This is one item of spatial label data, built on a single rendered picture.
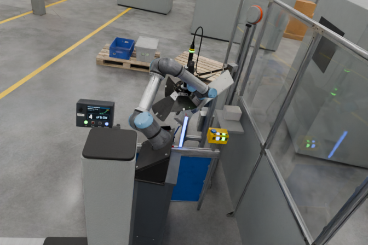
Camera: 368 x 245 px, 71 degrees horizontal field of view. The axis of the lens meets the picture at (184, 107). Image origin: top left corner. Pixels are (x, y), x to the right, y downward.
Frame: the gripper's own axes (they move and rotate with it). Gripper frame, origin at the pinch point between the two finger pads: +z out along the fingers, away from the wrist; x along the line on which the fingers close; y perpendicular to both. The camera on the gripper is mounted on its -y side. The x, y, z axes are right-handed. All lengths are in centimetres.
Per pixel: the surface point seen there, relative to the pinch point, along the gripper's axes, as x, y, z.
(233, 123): 58, 61, 3
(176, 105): -7.4, 29.3, -21.0
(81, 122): -80, 34, -46
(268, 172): 70, 57, -66
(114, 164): -36, -75, -185
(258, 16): 61, -41, 31
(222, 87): 35.3, 20.0, 1.9
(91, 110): -73, 24, -44
